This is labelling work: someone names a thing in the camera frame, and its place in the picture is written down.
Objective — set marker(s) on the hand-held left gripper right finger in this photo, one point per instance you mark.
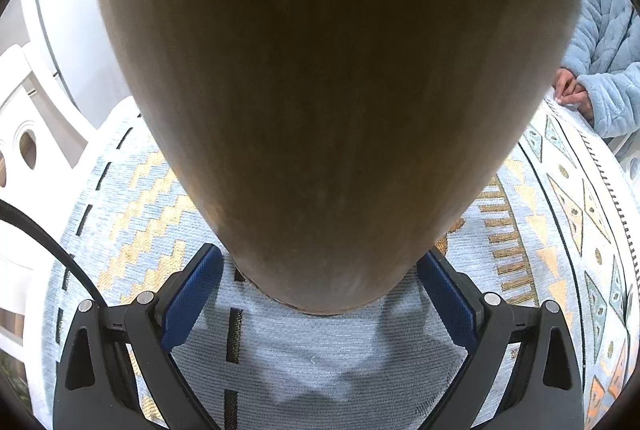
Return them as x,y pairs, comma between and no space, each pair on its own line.
450,305

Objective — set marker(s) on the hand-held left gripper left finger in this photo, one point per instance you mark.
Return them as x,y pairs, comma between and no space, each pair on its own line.
192,300

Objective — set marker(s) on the bamboo utensil holder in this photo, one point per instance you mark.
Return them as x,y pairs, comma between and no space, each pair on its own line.
340,110

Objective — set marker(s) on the blue patterned table runner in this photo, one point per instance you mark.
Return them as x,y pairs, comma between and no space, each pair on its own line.
325,360

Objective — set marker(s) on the white dining chair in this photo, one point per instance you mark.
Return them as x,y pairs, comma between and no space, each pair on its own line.
30,120

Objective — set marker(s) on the white refrigerator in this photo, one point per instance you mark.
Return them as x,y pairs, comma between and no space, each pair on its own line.
75,35

